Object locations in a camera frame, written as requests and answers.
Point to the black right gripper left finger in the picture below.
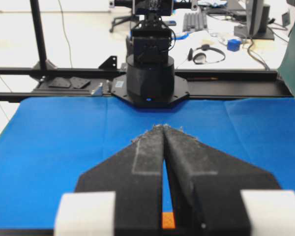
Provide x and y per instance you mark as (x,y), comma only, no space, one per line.
(121,196)

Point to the orange towel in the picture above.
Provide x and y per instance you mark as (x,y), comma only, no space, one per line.
(168,221)

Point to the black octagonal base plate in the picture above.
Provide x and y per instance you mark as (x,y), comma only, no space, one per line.
(180,93)

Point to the black keyboard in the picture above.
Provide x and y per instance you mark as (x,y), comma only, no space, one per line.
(193,22)

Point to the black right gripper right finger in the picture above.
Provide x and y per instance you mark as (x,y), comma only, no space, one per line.
(229,196)

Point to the small blue box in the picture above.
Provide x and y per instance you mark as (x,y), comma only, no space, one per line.
(233,45)

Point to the black corner bracket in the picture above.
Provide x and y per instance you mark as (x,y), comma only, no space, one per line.
(109,64)

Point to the black office chair base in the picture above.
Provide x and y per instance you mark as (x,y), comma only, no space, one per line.
(122,19)

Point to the black vertical frame post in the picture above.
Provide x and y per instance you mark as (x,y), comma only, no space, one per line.
(36,16)

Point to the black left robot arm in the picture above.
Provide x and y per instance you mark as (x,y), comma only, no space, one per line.
(150,69)

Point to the black aluminium frame rail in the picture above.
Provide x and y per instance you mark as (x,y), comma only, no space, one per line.
(207,84)

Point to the blue table cloth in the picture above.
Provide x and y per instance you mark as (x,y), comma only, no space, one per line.
(49,142)

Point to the black headphones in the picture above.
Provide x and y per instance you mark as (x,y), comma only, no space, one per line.
(198,56)

